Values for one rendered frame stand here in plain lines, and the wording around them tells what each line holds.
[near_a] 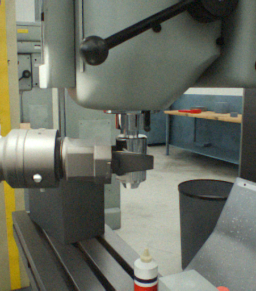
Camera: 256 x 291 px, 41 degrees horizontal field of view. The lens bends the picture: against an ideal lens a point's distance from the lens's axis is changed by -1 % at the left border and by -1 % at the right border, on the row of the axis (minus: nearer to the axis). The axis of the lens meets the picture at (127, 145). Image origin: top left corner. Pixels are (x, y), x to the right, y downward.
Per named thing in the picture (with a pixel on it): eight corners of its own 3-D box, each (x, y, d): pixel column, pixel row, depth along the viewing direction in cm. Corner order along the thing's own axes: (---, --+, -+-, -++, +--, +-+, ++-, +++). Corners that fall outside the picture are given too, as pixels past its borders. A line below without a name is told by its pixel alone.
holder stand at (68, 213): (63, 246, 83) (60, 164, 80) (29, 218, 100) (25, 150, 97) (105, 233, 90) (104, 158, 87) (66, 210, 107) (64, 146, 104)
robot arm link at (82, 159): (112, 133, 46) (19, 133, 45) (111, 204, 47) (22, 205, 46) (109, 124, 58) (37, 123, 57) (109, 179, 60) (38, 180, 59)
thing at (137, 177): (116, 183, 51) (116, 145, 50) (114, 175, 55) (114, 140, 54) (148, 183, 51) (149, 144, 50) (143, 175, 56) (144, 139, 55)
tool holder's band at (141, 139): (116, 145, 50) (116, 138, 50) (114, 140, 54) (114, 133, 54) (149, 144, 50) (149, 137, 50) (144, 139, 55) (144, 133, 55)
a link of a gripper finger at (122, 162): (152, 172, 51) (110, 172, 51) (153, 150, 50) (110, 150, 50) (154, 174, 49) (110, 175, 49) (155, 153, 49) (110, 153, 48)
